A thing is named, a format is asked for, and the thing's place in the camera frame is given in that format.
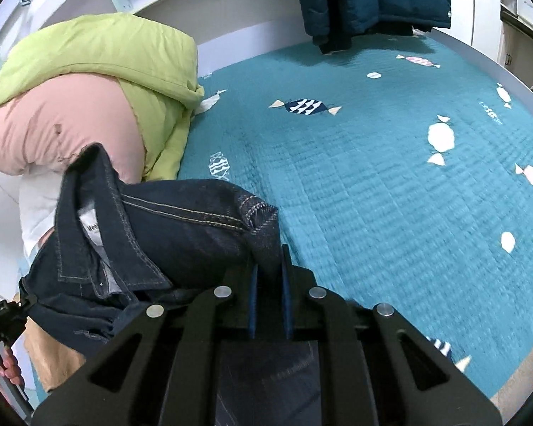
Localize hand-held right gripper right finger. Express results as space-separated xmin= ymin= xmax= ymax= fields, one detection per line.
xmin=281 ymin=245 xmax=504 ymax=426

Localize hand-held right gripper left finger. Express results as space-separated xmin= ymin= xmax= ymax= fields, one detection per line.
xmin=30 ymin=264 xmax=261 ymax=426

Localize dark denim jacket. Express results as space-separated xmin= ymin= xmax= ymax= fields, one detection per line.
xmin=20 ymin=142 xmax=283 ymax=358

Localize person's left hand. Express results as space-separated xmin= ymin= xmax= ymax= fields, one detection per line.
xmin=0 ymin=345 xmax=24 ymax=387

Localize tan pants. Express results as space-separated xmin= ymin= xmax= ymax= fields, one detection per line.
xmin=24 ymin=318 xmax=88 ymax=394

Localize white pillow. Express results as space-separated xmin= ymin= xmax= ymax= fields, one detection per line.
xmin=18 ymin=171 xmax=65 ymax=259

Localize pink quilt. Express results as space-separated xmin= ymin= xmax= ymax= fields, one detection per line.
xmin=0 ymin=73 xmax=145 ymax=185

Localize green quilt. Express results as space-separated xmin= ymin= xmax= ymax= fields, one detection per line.
xmin=0 ymin=12 xmax=205 ymax=184

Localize white wardrobe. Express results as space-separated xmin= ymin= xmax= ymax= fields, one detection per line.
xmin=448 ymin=0 xmax=504 ymax=56

